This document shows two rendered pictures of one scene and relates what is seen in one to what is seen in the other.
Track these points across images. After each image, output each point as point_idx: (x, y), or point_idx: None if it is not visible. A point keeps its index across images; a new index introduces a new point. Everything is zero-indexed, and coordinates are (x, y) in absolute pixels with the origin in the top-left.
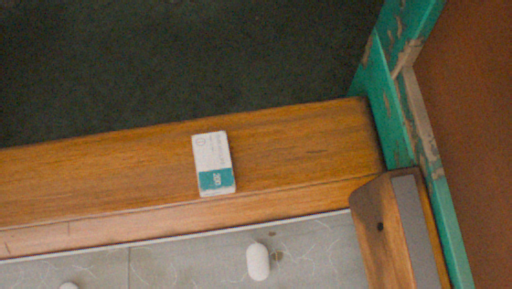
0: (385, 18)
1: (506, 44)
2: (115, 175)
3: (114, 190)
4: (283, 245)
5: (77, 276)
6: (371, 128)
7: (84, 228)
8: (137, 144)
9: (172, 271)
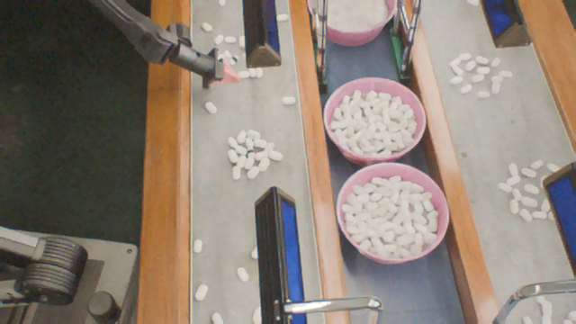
0: None
1: None
2: (167, 10)
3: (173, 10)
4: None
5: (200, 27)
6: None
7: (184, 20)
8: (157, 4)
9: (202, 4)
